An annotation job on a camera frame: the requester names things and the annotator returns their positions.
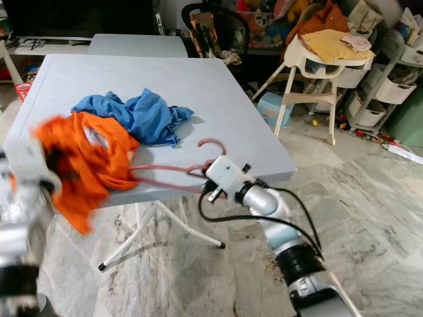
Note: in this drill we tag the pink plastic hanger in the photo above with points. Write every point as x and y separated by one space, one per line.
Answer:
172 168

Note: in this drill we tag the orange shirt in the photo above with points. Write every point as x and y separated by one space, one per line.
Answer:
92 165

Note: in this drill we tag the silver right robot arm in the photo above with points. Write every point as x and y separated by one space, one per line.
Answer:
287 231

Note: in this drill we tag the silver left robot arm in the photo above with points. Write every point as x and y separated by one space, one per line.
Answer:
26 251

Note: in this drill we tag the blue cloth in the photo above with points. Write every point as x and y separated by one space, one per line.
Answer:
152 112

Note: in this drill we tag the light blue plastic box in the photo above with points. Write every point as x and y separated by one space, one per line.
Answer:
272 109

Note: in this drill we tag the pale grey folding table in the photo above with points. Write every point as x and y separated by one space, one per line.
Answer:
218 86

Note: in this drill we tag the cream baby high chair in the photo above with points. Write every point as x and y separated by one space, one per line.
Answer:
310 99

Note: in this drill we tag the yellow cloth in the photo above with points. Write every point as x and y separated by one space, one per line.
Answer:
330 46

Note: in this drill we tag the white paper sheet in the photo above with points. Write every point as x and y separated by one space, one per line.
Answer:
406 154

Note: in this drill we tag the rust orange jacket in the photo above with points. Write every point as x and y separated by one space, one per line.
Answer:
320 20

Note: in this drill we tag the green bin with white top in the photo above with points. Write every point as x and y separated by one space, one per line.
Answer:
406 119

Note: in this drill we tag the grey storage trolley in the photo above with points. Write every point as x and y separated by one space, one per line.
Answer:
393 89

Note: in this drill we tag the small pale pink cloth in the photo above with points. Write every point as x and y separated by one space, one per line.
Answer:
357 42

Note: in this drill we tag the red lattice basket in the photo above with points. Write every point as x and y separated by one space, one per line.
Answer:
24 91

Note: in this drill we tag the black television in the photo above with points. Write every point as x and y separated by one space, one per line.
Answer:
76 18

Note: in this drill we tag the khaki cloth bag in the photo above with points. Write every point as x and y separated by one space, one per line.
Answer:
365 16

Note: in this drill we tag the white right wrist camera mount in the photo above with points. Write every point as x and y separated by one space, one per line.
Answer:
228 175

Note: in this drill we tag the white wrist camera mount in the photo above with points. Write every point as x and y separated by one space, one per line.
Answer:
33 162
228 175

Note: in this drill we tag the black round frame stand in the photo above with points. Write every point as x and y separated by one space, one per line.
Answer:
240 26

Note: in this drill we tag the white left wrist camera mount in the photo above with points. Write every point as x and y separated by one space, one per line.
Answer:
33 162

